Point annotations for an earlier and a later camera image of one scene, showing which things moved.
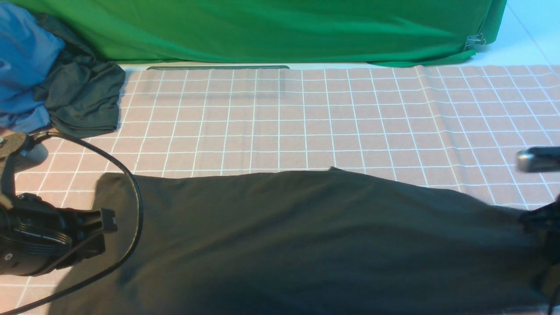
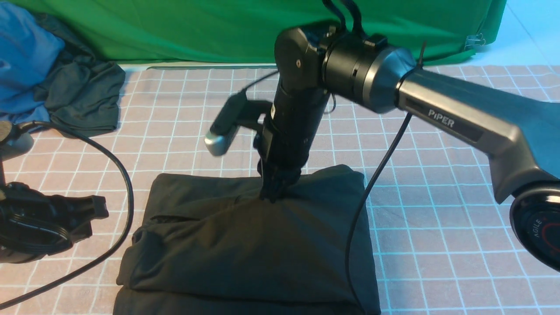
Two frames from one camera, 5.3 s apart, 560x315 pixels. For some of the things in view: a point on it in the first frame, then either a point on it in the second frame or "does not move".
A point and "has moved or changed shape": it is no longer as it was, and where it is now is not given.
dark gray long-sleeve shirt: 310,242 has moved or changed shape
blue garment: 28,51 does not move
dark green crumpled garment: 82,91 does not move
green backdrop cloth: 394,33 does not move
